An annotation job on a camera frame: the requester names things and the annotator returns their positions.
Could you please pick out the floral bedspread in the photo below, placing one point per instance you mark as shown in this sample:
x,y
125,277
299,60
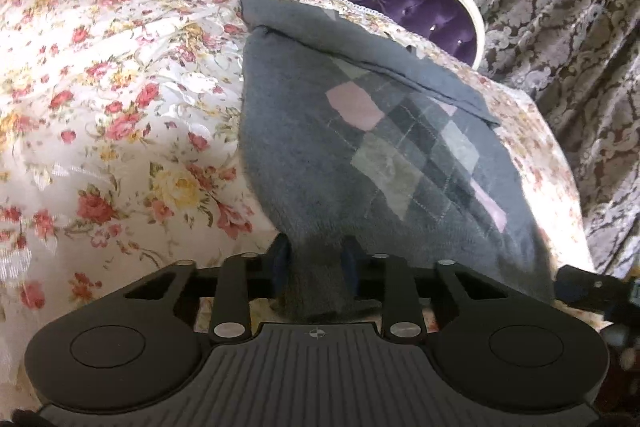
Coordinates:
x,y
119,127

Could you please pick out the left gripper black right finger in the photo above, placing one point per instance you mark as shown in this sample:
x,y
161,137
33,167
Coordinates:
x,y
489,342

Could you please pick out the grey damask curtain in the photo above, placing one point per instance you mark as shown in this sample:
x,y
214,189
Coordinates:
x,y
579,61

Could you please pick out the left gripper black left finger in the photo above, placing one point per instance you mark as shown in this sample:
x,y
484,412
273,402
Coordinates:
x,y
140,344

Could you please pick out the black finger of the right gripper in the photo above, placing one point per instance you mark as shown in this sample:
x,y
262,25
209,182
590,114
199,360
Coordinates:
x,y
616,300

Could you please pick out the grey argyle knit sweater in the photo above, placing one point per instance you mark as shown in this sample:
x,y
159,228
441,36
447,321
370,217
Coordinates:
x,y
348,134

